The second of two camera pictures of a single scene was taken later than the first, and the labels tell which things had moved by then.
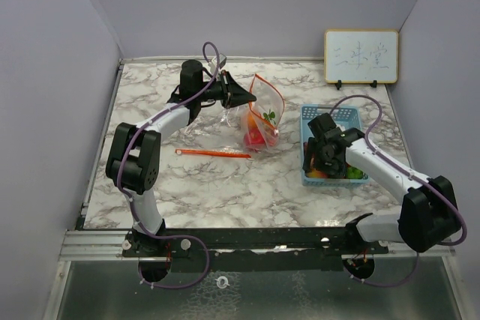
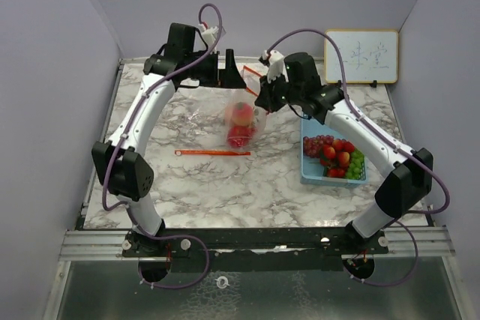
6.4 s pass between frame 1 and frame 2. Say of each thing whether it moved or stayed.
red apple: moved
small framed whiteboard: stayed
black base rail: stayed
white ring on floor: stayed
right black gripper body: moved
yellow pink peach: moved
